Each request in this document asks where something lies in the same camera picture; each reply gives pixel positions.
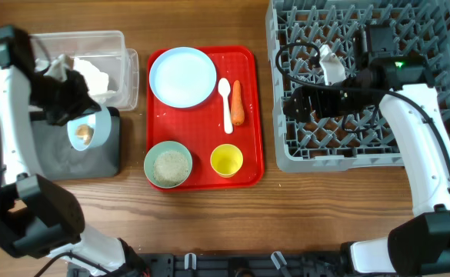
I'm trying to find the grey dishwasher rack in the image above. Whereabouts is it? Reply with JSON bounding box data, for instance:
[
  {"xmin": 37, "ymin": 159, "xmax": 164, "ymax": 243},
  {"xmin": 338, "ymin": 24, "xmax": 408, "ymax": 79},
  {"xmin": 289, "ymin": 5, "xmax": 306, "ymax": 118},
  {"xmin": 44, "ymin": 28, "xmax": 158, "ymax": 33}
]
[{"xmin": 265, "ymin": 1, "xmax": 450, "ymax": 172}]

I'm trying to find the clear plastic waste bin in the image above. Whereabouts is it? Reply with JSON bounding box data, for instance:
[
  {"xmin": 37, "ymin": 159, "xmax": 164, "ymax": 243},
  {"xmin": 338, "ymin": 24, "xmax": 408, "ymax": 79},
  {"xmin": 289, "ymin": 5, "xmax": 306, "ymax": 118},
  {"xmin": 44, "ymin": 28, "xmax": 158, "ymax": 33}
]
[{"xmin": 32, "ymin": 31, "xmax": 139, "ymax": 111}]

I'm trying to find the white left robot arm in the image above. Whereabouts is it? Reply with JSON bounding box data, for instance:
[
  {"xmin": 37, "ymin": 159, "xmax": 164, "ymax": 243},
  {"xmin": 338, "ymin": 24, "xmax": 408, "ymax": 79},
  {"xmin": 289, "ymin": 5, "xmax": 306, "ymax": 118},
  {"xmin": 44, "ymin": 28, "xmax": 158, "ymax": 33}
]
[{"xmin": 0, "ymin": 25, "xmax": 151, "ymax": 276}]

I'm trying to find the light blue plate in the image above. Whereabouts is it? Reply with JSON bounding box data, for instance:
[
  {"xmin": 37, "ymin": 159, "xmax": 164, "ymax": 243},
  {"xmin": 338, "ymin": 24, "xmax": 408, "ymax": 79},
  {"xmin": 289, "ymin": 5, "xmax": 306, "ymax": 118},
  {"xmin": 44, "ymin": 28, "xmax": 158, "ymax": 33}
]
[{"xmin": 148, "ymin": 47, "xmax": 217, "ymax": 108}]

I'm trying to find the brown mushroom piece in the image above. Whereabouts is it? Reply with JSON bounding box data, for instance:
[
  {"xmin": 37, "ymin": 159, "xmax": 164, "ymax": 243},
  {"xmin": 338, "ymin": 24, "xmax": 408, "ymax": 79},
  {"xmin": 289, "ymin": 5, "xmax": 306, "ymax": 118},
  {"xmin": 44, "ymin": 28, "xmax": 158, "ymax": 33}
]
[{"xmin": 75, "ymin": 124, "xmax": 95, "ymax": 145}]

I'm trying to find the orange carrot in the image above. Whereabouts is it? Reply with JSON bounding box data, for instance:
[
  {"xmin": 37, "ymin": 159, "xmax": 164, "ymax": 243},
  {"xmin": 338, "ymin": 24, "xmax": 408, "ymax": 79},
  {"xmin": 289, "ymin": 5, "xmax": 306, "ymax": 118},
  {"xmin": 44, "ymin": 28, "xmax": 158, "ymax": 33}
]
[{"xmin": 231, "ymin": 80, "xmax": 245, "ymax": 125}]

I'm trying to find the red serving tray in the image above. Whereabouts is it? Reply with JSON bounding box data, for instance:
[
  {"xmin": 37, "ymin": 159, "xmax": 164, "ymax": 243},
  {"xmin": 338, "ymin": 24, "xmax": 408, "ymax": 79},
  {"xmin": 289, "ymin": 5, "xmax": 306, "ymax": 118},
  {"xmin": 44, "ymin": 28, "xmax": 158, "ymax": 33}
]
[{"xmin": 146, "ymin": 45, "xmax": 265, "ymax": 192}]

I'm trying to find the light blue bowl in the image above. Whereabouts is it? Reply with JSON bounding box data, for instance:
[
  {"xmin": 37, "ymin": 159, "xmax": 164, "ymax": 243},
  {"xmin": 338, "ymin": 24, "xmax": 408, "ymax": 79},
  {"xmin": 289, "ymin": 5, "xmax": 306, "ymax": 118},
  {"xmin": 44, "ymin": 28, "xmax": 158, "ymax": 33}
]
[{"xmin": 67, "ymin": 105, "xmax": 112, "ymax": 152}]

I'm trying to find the white napkin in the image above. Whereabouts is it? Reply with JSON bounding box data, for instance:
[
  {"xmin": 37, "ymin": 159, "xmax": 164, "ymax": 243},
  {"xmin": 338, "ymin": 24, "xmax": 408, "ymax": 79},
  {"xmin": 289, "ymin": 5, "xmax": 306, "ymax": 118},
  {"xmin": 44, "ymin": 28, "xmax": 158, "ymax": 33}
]
[{"xmin": 35, "ymin": 54, "xmax": 117, "ymax": 104}]

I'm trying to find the white rice pile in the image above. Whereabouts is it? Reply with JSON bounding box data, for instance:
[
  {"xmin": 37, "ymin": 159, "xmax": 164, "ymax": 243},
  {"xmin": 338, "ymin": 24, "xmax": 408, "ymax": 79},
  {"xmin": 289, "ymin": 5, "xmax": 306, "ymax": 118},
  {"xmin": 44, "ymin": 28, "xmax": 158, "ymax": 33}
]
[{"xmin": 153, "ymin": 150, "xmax": 191, "ymax": 188}]

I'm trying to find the black waste tray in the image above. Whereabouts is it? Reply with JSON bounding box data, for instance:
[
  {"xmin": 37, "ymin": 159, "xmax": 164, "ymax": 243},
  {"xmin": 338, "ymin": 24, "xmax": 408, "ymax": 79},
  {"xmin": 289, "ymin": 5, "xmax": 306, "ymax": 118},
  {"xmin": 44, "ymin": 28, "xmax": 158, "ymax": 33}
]
[{"xmin": 30, "ymin": 107, "xmax": 121, "ymax": 181}]

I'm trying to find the white plastic spoon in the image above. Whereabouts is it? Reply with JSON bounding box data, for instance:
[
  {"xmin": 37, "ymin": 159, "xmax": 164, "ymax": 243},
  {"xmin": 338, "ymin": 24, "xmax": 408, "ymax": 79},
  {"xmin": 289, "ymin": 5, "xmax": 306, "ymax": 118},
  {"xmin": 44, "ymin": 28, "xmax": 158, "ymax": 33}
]
[{"xmin": 218, "ymin": 78, "xmax": 233, "ymax": 135}]

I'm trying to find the green bowl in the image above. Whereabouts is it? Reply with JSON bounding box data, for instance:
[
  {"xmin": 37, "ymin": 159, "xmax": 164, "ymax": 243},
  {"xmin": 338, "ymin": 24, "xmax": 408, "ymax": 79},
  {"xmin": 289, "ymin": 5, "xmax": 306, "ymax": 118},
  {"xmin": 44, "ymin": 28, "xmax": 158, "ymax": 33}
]
[{"xmin": 143, "ymin": 141, "xmax": 193, "ymax": 189}]

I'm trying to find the yellow cup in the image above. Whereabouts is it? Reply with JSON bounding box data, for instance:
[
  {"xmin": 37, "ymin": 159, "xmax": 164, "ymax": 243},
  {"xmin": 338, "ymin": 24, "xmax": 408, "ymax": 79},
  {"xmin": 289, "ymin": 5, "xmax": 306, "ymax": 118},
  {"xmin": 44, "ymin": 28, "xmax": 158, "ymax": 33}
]
[{"xmin": 210, "ymin": 144, "xmax": 244, "ymax": 178}]

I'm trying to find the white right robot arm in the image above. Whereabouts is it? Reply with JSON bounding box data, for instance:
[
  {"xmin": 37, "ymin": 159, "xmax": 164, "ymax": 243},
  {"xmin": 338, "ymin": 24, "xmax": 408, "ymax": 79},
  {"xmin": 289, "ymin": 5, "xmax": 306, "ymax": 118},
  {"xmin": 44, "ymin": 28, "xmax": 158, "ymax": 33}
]
[{"xmin": 285, "ymin": 53, "xmax": 450, "ymax": 276}]

